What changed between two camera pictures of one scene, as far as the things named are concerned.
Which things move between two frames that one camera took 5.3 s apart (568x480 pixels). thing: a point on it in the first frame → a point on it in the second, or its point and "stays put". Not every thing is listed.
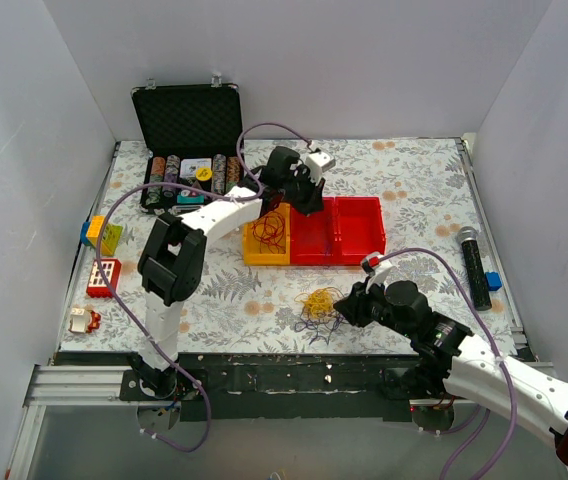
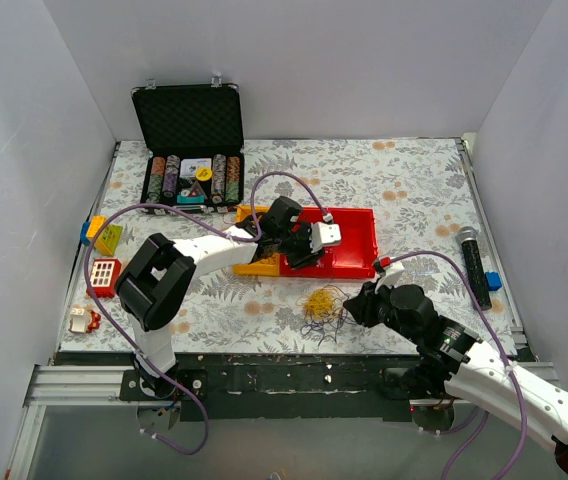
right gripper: x=359 y=305 stays put
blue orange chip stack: x=219 y=174 stays put
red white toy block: x=97 y=286 stays put
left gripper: x=307 y=189 → x=302 y=245
